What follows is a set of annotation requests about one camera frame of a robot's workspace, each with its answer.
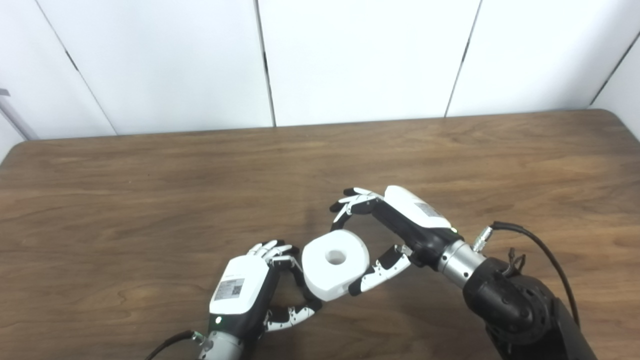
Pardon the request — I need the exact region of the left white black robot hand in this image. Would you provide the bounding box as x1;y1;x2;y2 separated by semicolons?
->
208;240;323;341

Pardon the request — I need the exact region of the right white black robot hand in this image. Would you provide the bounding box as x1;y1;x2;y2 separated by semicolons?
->
330;185;463;297

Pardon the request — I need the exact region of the round white cylinder piece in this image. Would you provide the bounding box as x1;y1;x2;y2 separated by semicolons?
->
301;229;371;302

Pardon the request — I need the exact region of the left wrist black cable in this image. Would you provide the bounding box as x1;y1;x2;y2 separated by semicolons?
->
145;329;206;360

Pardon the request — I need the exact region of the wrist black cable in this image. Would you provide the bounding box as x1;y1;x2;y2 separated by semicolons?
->
472;221;581;329
145;329;206;360

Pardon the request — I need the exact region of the right arm thin black wire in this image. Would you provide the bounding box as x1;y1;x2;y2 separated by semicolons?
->
502;247;527;277

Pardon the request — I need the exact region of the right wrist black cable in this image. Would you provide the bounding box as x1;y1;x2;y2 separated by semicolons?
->
472;221;581;329

